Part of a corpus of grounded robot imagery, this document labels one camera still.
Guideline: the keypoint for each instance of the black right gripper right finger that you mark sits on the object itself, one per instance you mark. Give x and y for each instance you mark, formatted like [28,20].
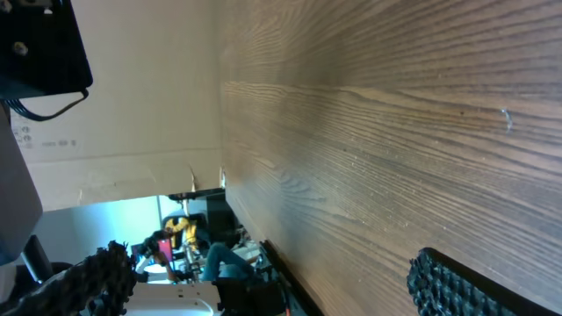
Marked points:
[441,286]

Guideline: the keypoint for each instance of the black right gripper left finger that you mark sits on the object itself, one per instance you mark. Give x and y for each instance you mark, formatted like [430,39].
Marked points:
[101,284]

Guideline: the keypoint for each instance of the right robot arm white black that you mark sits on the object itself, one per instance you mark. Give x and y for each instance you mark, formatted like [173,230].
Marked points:
[278,293]

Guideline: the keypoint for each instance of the person in yellow shirt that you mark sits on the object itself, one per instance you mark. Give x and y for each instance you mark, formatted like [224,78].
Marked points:
[184,231]

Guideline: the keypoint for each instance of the brown cardboard backdrop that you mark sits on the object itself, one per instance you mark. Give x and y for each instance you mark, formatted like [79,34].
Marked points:
[151,123]

